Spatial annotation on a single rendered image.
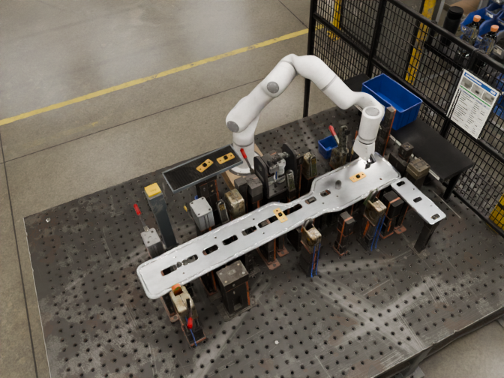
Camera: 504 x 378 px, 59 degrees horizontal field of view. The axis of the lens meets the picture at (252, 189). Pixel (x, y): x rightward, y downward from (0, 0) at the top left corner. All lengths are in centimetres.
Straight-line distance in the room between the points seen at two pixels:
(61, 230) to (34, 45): 338
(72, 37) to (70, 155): 192
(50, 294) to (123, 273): 37
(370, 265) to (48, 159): 290
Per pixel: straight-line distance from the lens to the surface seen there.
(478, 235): 268
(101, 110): 452
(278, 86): 202
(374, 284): 235
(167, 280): 201
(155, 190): 211
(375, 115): 202
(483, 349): 318
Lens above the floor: 274
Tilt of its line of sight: 51 degrees down
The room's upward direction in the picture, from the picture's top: 3 degrees counter-clockwise
